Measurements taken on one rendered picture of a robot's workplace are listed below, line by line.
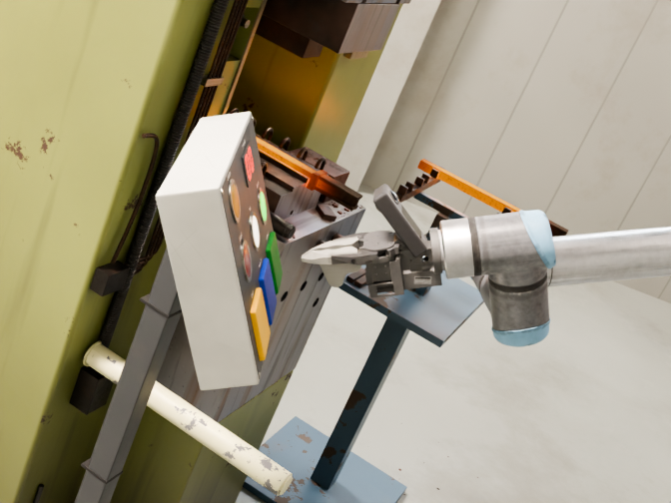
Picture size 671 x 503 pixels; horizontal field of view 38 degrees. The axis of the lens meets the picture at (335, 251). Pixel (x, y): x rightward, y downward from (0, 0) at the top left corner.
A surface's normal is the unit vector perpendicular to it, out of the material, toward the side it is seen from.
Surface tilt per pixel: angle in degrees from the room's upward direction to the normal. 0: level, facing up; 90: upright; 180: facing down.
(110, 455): 90
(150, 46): 90
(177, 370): 90
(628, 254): 61
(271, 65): 90
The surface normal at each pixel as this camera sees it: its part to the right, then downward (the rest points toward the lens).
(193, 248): -0.04, 0.40
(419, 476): 0.37, -0.84
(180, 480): -0.43, 0.21
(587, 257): 0.11, -0.07
